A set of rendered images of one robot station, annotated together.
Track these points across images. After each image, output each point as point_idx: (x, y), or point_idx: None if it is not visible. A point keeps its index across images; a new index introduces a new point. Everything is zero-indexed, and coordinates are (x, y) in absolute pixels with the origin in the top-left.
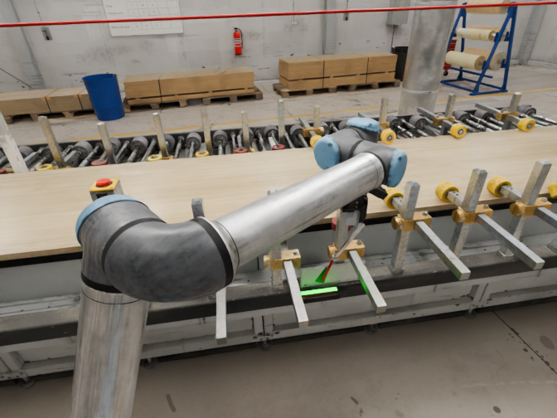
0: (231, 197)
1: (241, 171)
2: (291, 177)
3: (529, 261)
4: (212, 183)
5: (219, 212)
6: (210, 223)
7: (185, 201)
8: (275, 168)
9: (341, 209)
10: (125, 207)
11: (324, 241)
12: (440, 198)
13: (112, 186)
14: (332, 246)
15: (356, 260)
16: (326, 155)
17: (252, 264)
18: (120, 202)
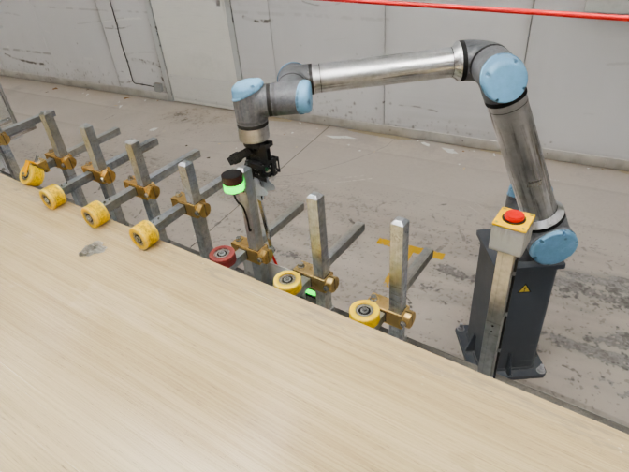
0: (277, 380)
1: (168, 465)
2: (138, 368)
3: (197, 155)
4: (264, 457)
5: (327, 355)
6: (458, 40)
7: (356, 428)
8: (113, 420)
9: (255, 198)
10: (495, 51)
11: None
12: (107, 220)
13: (503, 210)
14: (263, 249)
15: (264, 232)
16: (311, 93)
17: None
18: (498, 52)
